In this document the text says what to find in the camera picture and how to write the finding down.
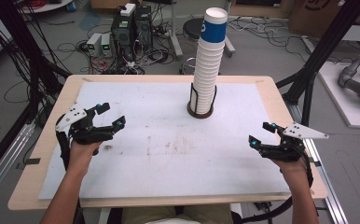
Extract aluminium rail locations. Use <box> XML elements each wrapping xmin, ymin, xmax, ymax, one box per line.
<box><xmin>0</xmin><ymin>119</ymin><xmax>37</xmax><ymax>209</ymax></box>
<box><xmin>288</xmin><ymin>102</ymin><xmax>350</xmax><ymax>224</ymax></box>

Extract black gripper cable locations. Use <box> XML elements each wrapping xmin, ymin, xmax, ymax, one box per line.
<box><xmin>240</xmin><ymin>153</ymin><xmax>315</xmax><ymax>224</ymax></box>
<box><xmin>55</xmin><ymin>130</ymin><xmax>74</xmax><ymax>172</ymax></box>

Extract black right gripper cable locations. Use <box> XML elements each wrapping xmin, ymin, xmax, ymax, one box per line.
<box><xmin>240</xmin><ymin>153</ymin><xmax>315</xmax><ymax>224</ymax></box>

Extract stack of white paper cups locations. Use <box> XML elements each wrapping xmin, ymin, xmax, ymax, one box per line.
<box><xmin>190</xmin><ymin>38</ymin><xmax>227</xmax><ymax>116</ymax></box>

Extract white table mat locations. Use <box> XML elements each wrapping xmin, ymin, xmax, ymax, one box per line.
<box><xmin>37</xmin><ymin>81</ymin><xmax>292</xmax><ymax>201</ymax></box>

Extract white box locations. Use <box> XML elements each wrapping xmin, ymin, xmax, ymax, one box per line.
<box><xmin>119</xmin><ymin>3</ymin><xmax>137</xmax><ymax>18</ymax></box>

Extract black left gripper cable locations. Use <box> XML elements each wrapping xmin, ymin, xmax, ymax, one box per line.
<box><xmin>55</xmin><ymin>130</ymin><xmax>74</xmax><ymax>172</ymax></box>

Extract grey metal stand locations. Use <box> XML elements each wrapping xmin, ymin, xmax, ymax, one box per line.
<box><xmin>223</xmin><ymin>0</ymin><xmax>237</xmax><ymax>59</ymax></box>
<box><xmin>167</xmin><ymin>0</ymin><xmax>186</xmax><ymax>60</ymax></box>

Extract chrome wire ring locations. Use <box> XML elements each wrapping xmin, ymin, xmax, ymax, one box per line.
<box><xmin>179</xmin><ymin>57</ymin><xmax>198</xmax><ymax>76</ymax></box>

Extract grey power supply unit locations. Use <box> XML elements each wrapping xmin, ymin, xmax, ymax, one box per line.
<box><xmin>100</xmin><ymin>33</ymin><xmax>113</xmax><ymax>59</ymax></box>
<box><xmin>86</xmin><ymin>32</ymin><xmax>103</xmax><ymax>58</ymax></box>

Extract white platform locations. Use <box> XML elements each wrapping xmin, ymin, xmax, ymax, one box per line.
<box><xmin>302</xmin><ymin>60</ymin><xmax>360</xmax><ymax>130</ymax></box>

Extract red cables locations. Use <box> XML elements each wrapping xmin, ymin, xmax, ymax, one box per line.
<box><xmin>23</xmin><ymin>0</ymin><xmax>47</xmax><ymax>9</ymax></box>

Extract black frame with cables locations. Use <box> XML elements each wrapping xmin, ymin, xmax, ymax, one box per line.
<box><xmin>0</xmin><ymin>0</ymin><xmax>74</xmax><ymax>132</ymax></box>

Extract black frame post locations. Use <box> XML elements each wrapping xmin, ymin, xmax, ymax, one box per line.
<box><xmin>275</xmin><ymin>0</ymin><xmax>360</xmax><ymax>135</ymax></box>

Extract black wire cup holder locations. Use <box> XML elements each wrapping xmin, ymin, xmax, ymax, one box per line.
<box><xmin>187</xmin><ymin>83</ymin><xmax>218</xmax><ymax>119</ymax></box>

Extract white round table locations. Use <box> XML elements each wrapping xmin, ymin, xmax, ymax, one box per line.
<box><xmin>19</xmin><ymin>0</ymin><xmax>75</xmax><ymax>15</ymax></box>

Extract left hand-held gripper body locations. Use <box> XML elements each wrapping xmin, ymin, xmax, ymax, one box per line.
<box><xmin>55</xmin><ymin>102</ymin><xmax>116</xmax><ymax>146</ymax></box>

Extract black round stool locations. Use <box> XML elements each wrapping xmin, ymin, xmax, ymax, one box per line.
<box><xmin>182</xmin><ymin>17</ymin><xmax>205</xmax><ymax>41</ymax></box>

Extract person's khaki pants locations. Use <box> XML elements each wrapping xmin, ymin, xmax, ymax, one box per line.
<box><xmin>118</xmin><ymin>203</ymin><xmax>235</xmax><ymax>224</ymax></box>

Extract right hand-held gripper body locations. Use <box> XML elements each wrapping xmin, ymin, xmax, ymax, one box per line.
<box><xmin>258</xmin><ymin>121</ymin><xmax>330</xmax><ymax>163</ymax></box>

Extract white table leg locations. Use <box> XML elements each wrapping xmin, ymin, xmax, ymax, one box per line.
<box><xmin>97</xmin><ymin>207</ymin><xmax>112</xmax><ymax>224</ymax></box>

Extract black computer tower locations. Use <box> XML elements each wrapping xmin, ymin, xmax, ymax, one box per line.
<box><xmin>110</xmin><ymin>12</ymin><xmax>136</xmax><ymax>62</ymax></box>
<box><xmin>134</xmin><ymin>4</ymin><xmax>154</xmax><ymax>50</ymax></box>

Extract person's left hand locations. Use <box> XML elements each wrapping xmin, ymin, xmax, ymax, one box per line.
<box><xmin>66</xmin><ymin>139</ymin><xmax>103</xmax><ymax>175</ymax></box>

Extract person's right hand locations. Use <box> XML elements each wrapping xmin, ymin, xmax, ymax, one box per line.
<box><xmin>270</xmin><ymin>157</ymin><xmax>310</xmax><ymax>182</ymax></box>

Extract cardboard box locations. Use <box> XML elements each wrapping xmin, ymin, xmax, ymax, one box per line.
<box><xmin>288</xmin><ymin>0</ymin><xmax>356</xmax><ymax>38</ymax></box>

